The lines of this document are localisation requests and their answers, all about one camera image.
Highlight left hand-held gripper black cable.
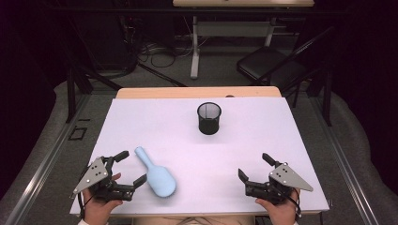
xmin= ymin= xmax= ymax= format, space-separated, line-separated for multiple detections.
xmin=77 ymin=165 xmax=95 ymax=219

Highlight white frame desk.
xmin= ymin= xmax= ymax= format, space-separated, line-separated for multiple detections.
xmin=172 ymin=0 xmax=315 ymax=80

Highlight black folding chair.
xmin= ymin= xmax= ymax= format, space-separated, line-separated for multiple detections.
xmin=237 ymin=26 xmax=335 ymax=95

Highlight right hand-held gripper black cable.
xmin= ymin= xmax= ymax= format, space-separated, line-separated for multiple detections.
xmin=283 ymin=184 xmax=303 ymax=218

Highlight aluminium floor rail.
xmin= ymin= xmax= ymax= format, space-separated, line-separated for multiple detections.
xmin=4 ymin=93 xmax=92 ymax=225
xmin=308 ymin=93 xmax=381 ymax=225

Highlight black metal stand frame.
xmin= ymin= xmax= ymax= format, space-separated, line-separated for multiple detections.
xmin=64 ymin=18 xmax=125 ymax=124

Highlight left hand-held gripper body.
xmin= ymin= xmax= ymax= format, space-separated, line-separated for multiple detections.
xmin=69 ymin=156 xmax=135 ymax=203

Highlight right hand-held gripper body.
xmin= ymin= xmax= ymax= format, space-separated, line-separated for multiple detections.
xmin=244 ymin=161 xmax=314 ymax=206

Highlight wooden table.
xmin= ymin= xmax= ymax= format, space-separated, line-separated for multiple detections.
xmin=74 ymin=86 xmax=325 ymax=219

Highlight person's left hand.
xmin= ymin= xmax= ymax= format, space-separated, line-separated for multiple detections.
xmin=82 ymin=172 xmax=124 ymax=225

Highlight person's right hand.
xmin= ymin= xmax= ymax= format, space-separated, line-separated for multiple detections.
xmin=254 ymin=188 xmax=301 ymax=225

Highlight tangle of floor cables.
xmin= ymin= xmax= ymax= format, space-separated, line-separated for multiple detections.
xmin=137 ymin=41 xmax=196 ymax=68

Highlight person's lap beige trousers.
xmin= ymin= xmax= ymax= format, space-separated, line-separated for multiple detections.
xmin=132 ymin=215 xmax=256 ymax=225

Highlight hand-held gripper black cable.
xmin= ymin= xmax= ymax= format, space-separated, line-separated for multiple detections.
xmin=283 ymin=184 xmax=303 ymax=218
xmin=77 ymin=165 xmax=95 ymax=219

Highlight light blue shoe horn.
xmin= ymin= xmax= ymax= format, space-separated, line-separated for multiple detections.
xmin=134 ymin=145 xmax=177 ymax=199

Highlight black mesh pen cup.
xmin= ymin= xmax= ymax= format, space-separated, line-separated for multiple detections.
xmin=196 ymin=101 xmax=222 ymax=136

